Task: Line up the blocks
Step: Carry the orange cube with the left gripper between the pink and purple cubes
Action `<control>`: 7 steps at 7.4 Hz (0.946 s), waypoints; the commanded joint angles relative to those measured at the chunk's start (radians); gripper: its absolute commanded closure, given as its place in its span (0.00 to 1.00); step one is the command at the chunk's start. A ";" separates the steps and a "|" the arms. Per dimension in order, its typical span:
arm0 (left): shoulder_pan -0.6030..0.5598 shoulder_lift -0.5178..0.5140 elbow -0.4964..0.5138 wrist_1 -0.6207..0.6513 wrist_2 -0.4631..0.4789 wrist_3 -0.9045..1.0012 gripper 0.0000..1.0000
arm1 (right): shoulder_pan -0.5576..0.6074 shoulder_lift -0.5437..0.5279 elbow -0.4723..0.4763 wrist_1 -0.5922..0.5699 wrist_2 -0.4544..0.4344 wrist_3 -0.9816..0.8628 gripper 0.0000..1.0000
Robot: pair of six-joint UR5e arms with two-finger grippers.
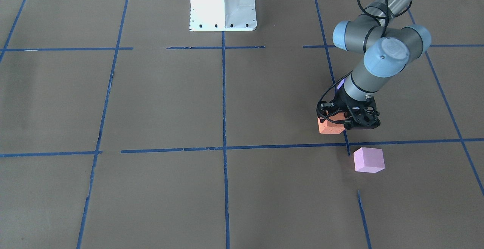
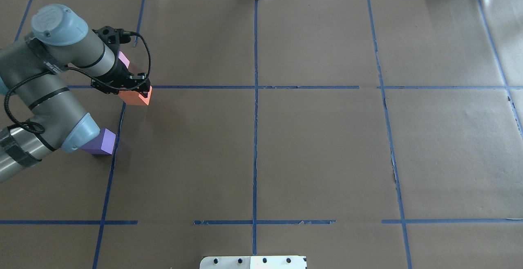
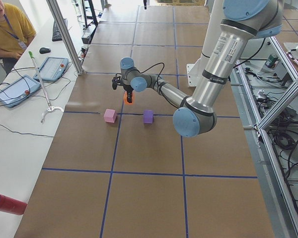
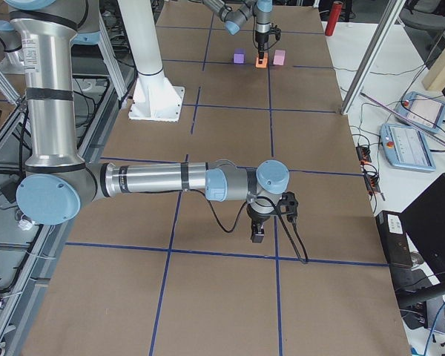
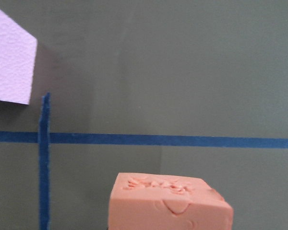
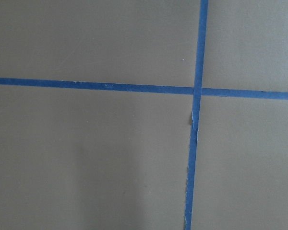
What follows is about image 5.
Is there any orange foam block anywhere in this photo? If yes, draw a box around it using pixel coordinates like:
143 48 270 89
108 172 234 230

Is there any pink foam block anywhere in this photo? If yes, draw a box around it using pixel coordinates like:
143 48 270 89
0 10 37 104

